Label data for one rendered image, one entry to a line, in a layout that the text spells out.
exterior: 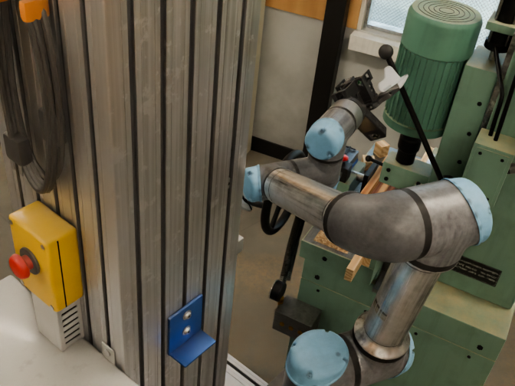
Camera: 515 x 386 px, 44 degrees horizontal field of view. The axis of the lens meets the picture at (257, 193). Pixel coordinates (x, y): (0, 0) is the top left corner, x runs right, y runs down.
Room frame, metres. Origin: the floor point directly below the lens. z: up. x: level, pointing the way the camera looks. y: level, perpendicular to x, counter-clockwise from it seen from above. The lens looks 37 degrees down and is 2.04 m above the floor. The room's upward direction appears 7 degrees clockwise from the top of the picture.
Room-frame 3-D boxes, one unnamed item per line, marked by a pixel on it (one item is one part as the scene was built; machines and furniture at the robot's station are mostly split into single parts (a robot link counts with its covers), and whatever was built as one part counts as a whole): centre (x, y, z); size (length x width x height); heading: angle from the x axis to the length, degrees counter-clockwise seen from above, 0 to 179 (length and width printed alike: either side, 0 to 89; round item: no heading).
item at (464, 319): (1.44, -0.51, 0.76); 0.57 x 0.45 x 0.09; 66
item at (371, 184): (1.56, -0.35, 0.94); 0.23 x 0.02 x 0.07; 156
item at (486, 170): (1.26, -0.53, 1.22); 0.09 x 0.08 x 0.15; 66
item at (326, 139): (1.14, -0.14, 1.34); 0.11 x 0.08 x 0.09; 156
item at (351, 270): (1.44, -0.37, 0.92); 0.60 x 0.02 x 0.04; 156
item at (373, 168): (1.56, -0.30, 0.95); 0.09 x 0.07 x 0.09; 156
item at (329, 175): (1.14, -0.12, 1.24); 0.11 x 0.08 x 0.11; 117
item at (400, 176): (1.48, -0.41, 1.03); 0.14 x 0.07 x 0.09; 66
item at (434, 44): (1.49, -0.40, 1.35); 0.18 x 0.18 x 0.31
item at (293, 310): (1.31, -0.16, 0.58); 0.12 x 0.08 x 0.08; 66
